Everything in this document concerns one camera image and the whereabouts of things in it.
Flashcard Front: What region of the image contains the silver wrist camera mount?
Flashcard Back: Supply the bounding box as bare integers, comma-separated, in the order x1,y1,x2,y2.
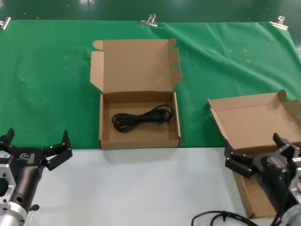
289,157,301,203
0,150,17,205

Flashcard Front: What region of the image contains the silver binder clip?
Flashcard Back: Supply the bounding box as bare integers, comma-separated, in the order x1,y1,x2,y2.
0,16,12,31
269,16,289,31
140,14,159,28

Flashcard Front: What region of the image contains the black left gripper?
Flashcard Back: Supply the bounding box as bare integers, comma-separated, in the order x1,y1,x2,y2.
0,128,73,214

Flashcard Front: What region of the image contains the black power cable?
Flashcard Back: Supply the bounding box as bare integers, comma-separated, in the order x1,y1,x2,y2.
111,105,174,133

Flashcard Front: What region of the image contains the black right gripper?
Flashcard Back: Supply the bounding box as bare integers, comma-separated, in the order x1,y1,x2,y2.
224,132,301,217

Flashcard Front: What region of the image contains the green table cloth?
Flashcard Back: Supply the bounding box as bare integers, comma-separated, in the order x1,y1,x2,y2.
0,19,301,149

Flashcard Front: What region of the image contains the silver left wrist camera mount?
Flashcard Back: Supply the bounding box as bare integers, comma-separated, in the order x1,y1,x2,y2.
0,150,17,205

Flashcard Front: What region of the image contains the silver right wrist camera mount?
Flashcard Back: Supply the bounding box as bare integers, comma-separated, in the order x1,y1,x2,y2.
289,157,301,203

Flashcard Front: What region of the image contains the open cardboard box with hole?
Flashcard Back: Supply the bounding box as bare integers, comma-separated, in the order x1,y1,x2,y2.
89,38,183,149

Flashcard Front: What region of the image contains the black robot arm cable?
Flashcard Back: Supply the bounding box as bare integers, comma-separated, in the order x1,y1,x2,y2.
191,210,283,226

